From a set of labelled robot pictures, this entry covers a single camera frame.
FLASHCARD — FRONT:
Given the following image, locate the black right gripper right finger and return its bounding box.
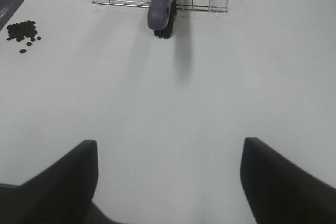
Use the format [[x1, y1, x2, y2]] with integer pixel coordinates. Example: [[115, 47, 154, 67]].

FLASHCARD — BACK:
[[240, 137, 335, 223]]

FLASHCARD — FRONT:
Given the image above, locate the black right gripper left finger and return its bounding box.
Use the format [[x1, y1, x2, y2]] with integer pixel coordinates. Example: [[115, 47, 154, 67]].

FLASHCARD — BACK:
[[1, 140, 99, 223]]

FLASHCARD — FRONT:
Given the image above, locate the pile of coffee beans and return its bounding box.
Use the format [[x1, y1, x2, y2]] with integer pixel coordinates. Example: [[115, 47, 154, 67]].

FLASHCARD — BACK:
[[6, 20, 41, 54]]

